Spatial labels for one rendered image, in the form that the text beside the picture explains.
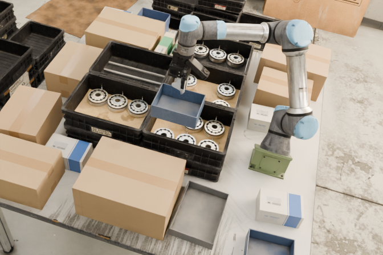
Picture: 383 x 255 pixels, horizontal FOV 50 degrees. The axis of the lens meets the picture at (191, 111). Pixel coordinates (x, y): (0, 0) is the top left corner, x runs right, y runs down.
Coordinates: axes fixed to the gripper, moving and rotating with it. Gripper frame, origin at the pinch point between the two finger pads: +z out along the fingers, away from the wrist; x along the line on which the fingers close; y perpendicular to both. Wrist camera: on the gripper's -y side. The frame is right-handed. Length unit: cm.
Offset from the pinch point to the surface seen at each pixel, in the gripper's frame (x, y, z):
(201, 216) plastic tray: 27, -23, 44
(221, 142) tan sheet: -6.6, -21.5, 28.3
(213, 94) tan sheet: -38.8, -8.4, 25.1
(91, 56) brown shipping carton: -36, 64, 22
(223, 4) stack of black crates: -186, 18, 39
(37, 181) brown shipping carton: 48, 45, 31
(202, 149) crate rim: 10.4, -14.9, 20.3
